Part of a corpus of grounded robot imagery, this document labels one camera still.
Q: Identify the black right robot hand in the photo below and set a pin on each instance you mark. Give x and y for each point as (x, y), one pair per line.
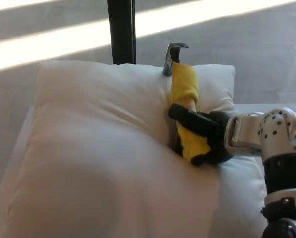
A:
(216, 126)

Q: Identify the steel claw hammer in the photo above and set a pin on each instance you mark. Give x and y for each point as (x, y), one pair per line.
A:
(170, 60)

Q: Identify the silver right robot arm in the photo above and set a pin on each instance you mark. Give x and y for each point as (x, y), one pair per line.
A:
(274, 134)

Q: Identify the white pillow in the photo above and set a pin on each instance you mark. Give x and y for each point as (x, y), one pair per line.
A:
(88, 138)

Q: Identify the black vertical post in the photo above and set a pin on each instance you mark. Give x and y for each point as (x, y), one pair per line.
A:
(122, 32)

